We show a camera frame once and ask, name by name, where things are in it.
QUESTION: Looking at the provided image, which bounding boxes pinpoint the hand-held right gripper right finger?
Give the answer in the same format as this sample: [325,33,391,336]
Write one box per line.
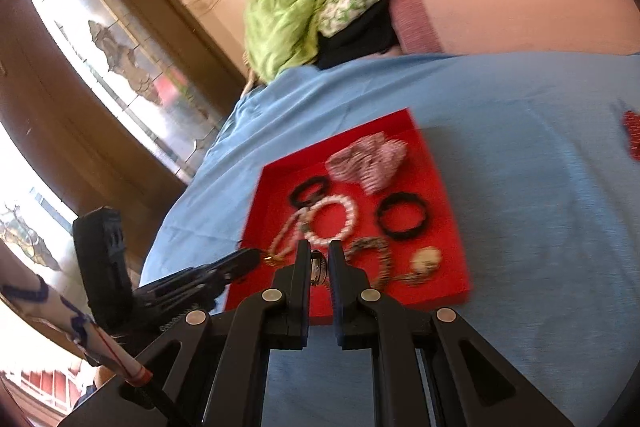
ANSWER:
[327,239,576,427]

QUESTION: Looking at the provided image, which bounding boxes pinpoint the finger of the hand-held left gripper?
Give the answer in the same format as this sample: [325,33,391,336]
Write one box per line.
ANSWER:
[131,248,262,314]

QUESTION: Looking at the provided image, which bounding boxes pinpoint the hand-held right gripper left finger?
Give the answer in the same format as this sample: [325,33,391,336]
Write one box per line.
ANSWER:
[60,239,313,427]

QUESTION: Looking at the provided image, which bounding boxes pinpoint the dark metal ring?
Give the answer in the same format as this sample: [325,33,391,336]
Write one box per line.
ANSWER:
[309,250,332,287]

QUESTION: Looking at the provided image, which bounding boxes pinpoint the long pearl bracelet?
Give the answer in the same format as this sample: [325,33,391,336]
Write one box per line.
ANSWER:
[267,202,321,266]

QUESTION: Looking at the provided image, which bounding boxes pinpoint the tiger striped bracelet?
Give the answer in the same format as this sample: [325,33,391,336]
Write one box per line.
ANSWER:
[344,235,422,291]

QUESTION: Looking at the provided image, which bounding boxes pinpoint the thick black hair tie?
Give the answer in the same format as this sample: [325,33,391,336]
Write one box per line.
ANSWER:
[375,191,430,242]

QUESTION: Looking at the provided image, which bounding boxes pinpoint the white bead bracelet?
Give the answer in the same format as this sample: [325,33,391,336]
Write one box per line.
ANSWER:
[303,195,357,244]

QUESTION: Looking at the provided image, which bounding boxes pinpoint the round tan ornament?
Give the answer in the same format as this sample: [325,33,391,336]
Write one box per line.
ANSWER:
[409,245,444,278]

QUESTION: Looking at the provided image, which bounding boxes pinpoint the red tray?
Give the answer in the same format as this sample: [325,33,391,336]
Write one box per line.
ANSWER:
[222,108,474,327]

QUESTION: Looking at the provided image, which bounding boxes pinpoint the frosted glass window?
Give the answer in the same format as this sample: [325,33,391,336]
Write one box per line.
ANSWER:
[0,124,79,276]
[27,0,231,180]

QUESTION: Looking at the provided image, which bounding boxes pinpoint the red white striped scrunchie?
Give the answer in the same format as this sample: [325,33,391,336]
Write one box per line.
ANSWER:
[325,133,409,196]

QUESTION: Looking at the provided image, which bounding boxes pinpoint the blue cloth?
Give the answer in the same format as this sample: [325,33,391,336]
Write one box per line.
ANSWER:
[137,52,640,427]

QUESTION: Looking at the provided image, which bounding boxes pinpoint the black cloth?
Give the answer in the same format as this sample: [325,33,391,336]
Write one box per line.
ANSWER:
[314,0,401,70]

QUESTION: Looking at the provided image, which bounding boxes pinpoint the white blue patterned wrapped cable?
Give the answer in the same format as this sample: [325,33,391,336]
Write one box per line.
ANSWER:
[0,282,154,386]

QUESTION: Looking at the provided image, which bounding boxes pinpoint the small black hair tie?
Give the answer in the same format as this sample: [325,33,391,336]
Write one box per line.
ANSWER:
[289,176,329,210]

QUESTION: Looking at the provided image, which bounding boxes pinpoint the brown wooden window frame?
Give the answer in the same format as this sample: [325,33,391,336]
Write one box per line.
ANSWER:
[0,0,249,269]

